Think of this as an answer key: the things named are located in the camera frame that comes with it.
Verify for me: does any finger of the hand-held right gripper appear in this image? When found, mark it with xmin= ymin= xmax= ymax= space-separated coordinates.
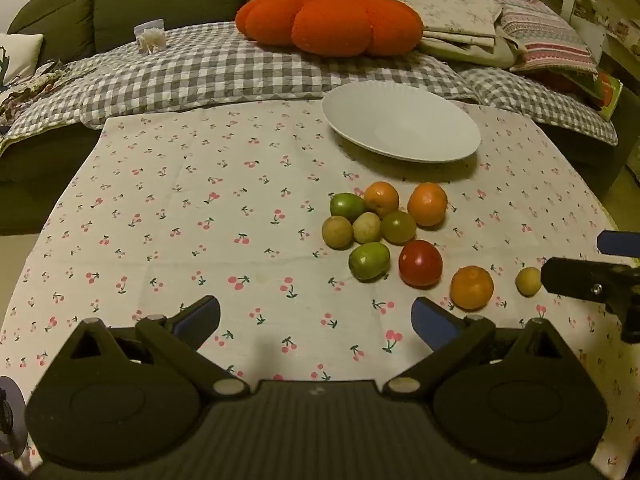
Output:
xmin=540 ymin=257 xmax=640 ymax=345
xmin=596 ymin=230 xmax=640 ymax=257

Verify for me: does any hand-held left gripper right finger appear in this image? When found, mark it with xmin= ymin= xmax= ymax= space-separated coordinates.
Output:
xmin=382 ymin=296 xmax=581 ymax=402

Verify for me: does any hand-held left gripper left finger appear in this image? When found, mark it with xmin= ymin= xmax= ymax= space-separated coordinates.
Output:
xmin=67 ymin=295 xmax=252 ymax=401

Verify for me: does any yellow longan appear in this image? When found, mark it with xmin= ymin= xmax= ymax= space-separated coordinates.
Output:
xmin=321 ymin=215 xmax=355 ymax=249
xmin=352 ymin=211 xmax=383 ymax=244
xmin=516 ymin=266 xmax=543 ymax=296

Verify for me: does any red tomato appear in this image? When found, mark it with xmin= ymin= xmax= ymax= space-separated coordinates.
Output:
xmin=398 ymin=239 xmax=444 ymax=288

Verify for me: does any olive green plum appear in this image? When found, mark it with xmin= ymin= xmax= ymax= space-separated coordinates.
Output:
xmin=380 ymin=210 xmax=417 ymax=246

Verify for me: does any mandarin orange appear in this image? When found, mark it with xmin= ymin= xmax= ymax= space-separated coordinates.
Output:
xmin=407 ymin=182 xmax=449 ymax=227
xmin=363 ymin=181 xmax=400 ymax=217
xmin=449 ymin=265 xmax=495 ymax=310

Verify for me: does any green jujube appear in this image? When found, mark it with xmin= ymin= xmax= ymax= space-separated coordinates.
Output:
xmin=348 ymin=242 xmax=391 ymax=281
xmin=329 ymin=192 xmax=365 ymax=219

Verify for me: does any white ribbed plate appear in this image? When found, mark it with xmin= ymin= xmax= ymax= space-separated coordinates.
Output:
xmin=321 ymin=81 xmax=482 ymax=163

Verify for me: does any cherry print tablecloth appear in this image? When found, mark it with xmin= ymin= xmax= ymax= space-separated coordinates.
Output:
xmin=0 ymin=97 xmax=640 ymax=480

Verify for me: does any orange picture book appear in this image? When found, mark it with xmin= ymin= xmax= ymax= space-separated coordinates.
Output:
xmin=594 ymin=72 xmax=624 ymax=121

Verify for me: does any grey checked pillow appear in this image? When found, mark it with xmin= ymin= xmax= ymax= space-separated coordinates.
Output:
xmin=459 ymin=66 xmax=619 ymax=147

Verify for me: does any striped patterned cushion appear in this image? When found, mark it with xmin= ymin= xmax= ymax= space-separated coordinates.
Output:
xmin=470 ymin=0 xmax=599 ymax=73

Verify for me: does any white shelf unit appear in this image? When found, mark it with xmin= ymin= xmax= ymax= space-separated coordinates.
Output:
xmin=565 ymin=0 xmax=640 ymax=91

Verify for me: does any grey checked blanket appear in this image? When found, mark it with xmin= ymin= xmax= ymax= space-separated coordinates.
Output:
xmin=0 ymin=22 xmax=476 ymax=147

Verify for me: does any floral patterned cloth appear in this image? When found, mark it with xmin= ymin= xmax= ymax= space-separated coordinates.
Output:
xmin=0 ymin=59 xmax=68 ymax=128

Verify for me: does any folded floral beige cloth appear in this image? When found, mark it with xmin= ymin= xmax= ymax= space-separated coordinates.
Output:
xmin=390 ymin=0 xmax=526 ymax=68

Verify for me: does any small white paper box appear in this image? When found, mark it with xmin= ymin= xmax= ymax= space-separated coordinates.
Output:
xmin=134 ymin=18 xmax=167 ymax=54

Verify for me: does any orange pumpkin cushion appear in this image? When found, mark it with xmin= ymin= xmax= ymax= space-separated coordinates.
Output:
xmin=235 ymin=0 xmax=425 ymax=57

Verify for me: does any white plant print pillow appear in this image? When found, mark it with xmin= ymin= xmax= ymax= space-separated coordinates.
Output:
xmin=0 ymin=33 xmax=45 ymax=96

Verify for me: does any olive green sofa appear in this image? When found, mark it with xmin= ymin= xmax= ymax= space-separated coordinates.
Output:
xmin=0 ymin=0 xmax=640 ymax=235

